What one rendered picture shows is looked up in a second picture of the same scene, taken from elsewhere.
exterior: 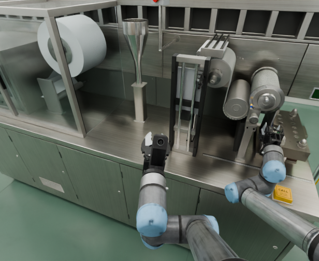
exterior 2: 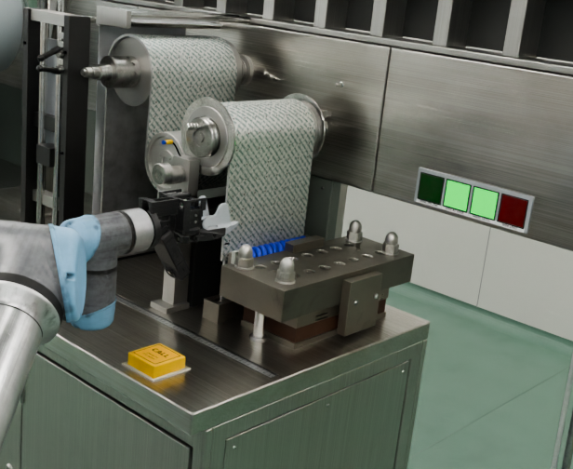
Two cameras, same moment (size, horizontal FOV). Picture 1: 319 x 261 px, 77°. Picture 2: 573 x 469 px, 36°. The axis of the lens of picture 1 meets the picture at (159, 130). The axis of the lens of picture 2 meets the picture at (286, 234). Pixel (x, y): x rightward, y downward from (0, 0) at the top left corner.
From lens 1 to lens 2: 1.38 m
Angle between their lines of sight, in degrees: 26
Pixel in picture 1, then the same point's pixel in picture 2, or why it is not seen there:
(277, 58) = (339, 82)
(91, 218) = not seen: outside the picture
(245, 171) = (140, 324)
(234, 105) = (162, 152)
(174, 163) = not seen: outside the picture
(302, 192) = (216, 379)
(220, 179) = not seen: hidden behind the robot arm
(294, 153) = (259, 292)
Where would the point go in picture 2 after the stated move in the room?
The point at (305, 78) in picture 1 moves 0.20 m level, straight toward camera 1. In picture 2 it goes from (400, 141) to (317, 143)
